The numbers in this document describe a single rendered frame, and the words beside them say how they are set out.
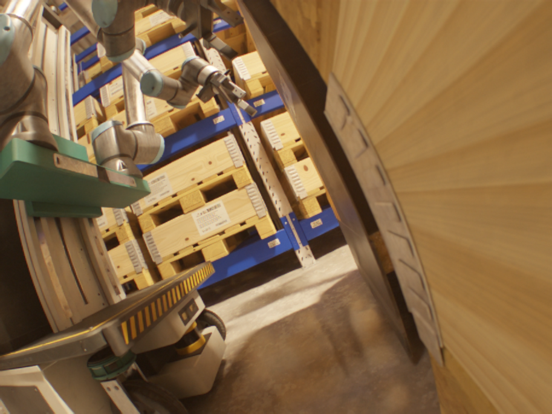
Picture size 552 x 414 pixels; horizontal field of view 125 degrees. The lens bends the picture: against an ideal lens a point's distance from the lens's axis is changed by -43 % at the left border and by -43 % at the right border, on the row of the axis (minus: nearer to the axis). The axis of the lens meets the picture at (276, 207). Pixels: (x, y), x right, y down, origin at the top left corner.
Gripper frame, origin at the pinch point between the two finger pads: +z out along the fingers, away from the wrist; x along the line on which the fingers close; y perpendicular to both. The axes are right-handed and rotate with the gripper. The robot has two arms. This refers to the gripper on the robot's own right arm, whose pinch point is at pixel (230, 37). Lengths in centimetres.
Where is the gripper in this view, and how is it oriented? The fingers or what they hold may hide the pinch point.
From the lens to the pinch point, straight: 60.5
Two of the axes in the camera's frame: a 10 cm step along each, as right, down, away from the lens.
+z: 7.2, 6.8, 1.5
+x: 2.1, -0.1, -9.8
